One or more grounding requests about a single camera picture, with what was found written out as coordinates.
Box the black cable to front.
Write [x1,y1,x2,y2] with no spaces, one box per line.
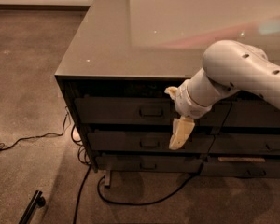
[72,165,92,224]

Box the black metal bar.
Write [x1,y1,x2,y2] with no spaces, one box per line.
[18,190,46,224]

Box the thick black floor cable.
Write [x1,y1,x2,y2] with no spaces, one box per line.
[97,172,197,207]

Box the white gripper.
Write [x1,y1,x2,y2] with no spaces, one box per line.
[164,79,212,150]

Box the grey cabinet counter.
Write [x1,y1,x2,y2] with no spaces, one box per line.
[55,0,280,175]

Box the grey drawer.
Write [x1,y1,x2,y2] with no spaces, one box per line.
[201,157,280,178]
[210,133,280,155]
[74,96,231,127]
[96,155,203,173]
[224,91,280,129]
[88,131,213,153]

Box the thin black power cable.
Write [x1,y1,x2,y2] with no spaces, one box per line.
[0,107,73,152]

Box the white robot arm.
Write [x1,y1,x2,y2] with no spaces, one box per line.
[165,40,280,150]

